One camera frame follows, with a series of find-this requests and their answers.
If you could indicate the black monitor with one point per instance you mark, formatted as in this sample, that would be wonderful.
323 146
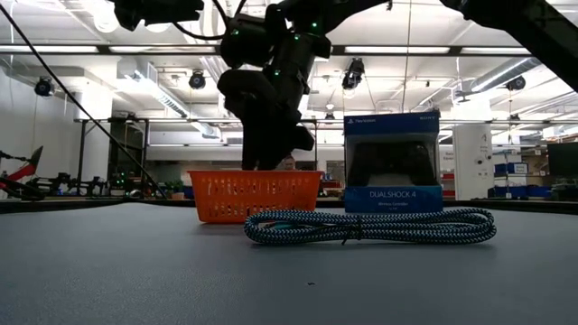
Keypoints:
564 160

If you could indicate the orange plastic basket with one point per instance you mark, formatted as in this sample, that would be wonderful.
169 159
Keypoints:
253 198

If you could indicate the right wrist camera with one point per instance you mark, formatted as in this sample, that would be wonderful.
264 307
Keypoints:
246 92

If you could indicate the grey ceiling duct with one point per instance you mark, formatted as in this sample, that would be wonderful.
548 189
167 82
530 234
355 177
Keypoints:
510 67

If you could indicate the person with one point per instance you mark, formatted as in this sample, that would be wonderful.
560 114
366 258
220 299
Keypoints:
289 162

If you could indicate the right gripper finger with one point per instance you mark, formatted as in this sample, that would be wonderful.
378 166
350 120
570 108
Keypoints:
281 160
256 160

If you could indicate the shelf with blue bins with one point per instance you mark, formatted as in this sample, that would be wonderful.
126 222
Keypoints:
515 168

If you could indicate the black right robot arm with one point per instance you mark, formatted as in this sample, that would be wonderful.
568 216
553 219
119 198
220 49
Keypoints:
519 22

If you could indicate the background robot rig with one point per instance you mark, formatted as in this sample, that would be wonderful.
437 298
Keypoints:
68 185

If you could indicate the white pillar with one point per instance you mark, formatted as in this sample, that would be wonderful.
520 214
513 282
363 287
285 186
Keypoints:
472 149

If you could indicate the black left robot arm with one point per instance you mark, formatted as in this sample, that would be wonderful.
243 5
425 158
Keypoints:
153 11

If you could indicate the blue PlayStation controller box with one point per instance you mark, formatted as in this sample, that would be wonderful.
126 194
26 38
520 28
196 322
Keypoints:
393 201

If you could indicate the black background rack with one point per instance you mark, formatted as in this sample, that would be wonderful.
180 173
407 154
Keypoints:
81 153

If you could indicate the black ceiling spotlight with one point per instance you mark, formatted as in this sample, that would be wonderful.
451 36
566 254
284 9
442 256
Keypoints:
43 86
515 83
353 72
197 80

